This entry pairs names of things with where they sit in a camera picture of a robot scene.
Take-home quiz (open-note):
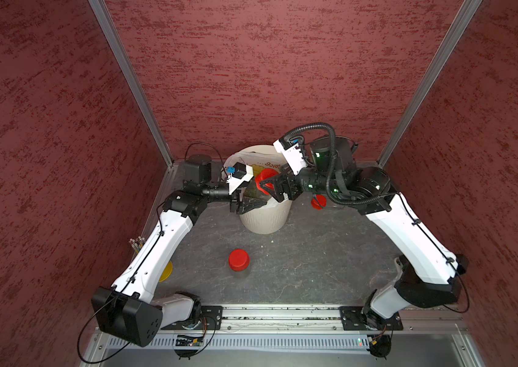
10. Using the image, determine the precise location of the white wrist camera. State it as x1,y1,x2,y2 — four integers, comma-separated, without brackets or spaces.
273,139,307,175
226,162,254,195

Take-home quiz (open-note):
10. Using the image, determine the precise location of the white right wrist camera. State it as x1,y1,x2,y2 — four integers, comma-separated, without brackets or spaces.
273,139,307,175

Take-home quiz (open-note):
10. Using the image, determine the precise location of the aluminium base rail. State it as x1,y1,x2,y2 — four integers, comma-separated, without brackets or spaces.
157,302,468,333

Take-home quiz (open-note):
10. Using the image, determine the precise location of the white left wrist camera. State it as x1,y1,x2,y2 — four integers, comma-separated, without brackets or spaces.
226,162,254,195

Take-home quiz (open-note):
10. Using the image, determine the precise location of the cream plastic trash bin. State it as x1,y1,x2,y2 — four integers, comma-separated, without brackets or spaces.
239,144,293,235

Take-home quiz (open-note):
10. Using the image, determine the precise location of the black corrugated cable conduit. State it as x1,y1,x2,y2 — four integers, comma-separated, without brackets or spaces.
281,121,384,206

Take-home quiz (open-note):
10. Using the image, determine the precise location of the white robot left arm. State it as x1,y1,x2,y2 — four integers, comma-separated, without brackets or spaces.
91,154,254,347

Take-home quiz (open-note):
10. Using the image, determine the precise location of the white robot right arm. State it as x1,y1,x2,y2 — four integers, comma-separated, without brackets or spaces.
259,135,468,328

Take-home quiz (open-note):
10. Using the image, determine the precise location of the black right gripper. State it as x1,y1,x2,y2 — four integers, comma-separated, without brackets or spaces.
260,156,343,200

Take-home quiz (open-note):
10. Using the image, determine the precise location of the yellow pencil cup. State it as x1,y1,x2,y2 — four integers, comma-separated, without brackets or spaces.
158,261,173,283

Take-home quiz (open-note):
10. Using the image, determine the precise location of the white printed bin liner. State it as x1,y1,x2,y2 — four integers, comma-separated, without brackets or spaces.
224,145,286,176

